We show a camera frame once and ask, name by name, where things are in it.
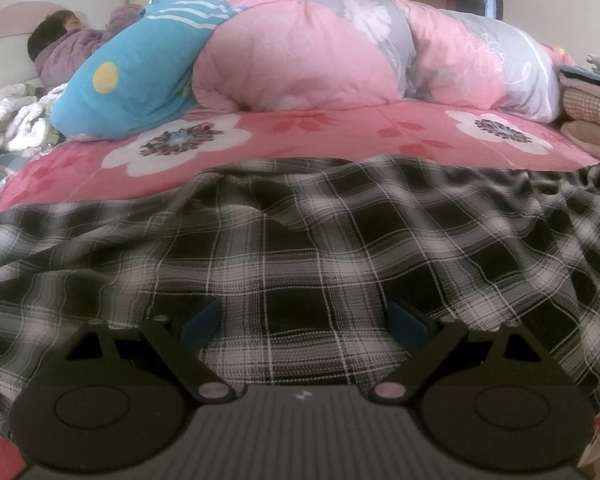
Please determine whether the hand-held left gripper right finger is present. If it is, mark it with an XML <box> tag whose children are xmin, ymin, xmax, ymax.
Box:
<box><xmin>370</xmin><ymin>300</ymin><xmax>554</xmax><ymax>407</ymax></box>

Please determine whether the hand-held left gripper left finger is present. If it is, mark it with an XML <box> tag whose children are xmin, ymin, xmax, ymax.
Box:
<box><xmin>62</xmin><ymin>300</ymin><xmax>244</xmax><ymax>407</ymax></box>

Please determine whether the black white plaid shirt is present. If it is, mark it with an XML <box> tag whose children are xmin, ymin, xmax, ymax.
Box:
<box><xmin>0</xmin><ymin>154</ymin><xmax>600</xmax><ymax>443</ymax></box>

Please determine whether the pink floral bedsheet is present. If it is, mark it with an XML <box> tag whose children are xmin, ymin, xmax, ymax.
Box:
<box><xmin>0</xmin><ymin>102</ymin><xmax>600</xmax><ymax>480</ymax></box>

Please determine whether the blue checked cloth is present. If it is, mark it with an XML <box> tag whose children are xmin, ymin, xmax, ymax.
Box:
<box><xmin>0</xmin><ymin>152</ymin><xmax>33</xmax><ymax>212</ymax></box>

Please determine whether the blue pillow with yellow dot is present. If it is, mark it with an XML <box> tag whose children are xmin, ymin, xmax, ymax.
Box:
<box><xmin>49</xmin><ymin>0</ymin><xmax>248</xmax><ymax>142</ymax></box>

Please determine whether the pale pink folded blanket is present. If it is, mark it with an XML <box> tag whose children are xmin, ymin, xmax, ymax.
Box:
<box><xmin>560</xmin><ymin>119</ymin><xmax>600</xmax><ymax>167</ymax></box>

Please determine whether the white fluffy blanket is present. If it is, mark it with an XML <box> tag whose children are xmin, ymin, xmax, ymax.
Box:
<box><xmin>0</xmin><ymin>82</ymin><xmax>70</xmax><ymax>172</ymax></box>

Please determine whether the pink grey floral duvet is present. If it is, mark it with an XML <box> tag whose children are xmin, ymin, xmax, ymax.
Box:
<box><xmin>192</xmin><ymin>0</ymin><xmax>577</xmax><ymax>125</ymax></box>

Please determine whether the pink checkered folded blanket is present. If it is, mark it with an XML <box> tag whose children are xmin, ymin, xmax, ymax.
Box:
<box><xmin>561</xmin><ymin>86</ymin><xmax>600</xmax><ymax>130</ymax></box>

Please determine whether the blue printed folded cloth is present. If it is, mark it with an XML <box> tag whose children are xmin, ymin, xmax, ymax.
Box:
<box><xmin>559</xmin><ymin>54</ymin><xmax>600</xmax><ymax>87</ymax></box>

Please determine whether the pink white headboard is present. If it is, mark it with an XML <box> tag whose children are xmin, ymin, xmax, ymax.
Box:
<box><xmin>0</xmin><ymin>1</ymin><xmax>70</xmax><ymax>100</ymax></box>

